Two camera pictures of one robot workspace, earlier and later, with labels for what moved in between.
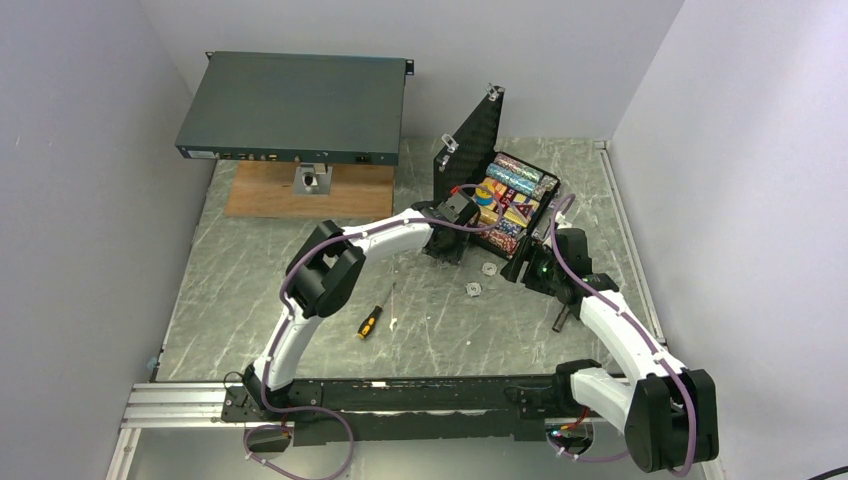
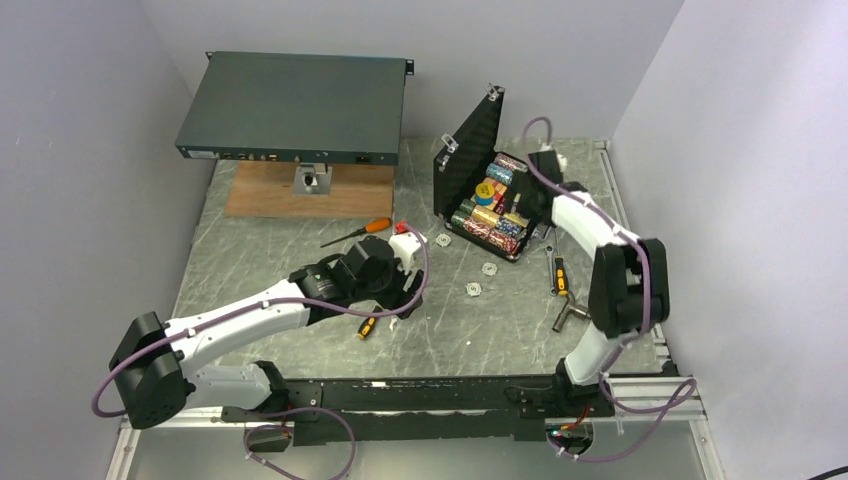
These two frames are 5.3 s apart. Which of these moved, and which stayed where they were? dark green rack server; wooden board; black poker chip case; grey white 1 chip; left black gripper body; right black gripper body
Moved: left black gripper body; right black gripper body
Stayed: dark green rack server; grey white 1 chip; wooden board; black poker chip case
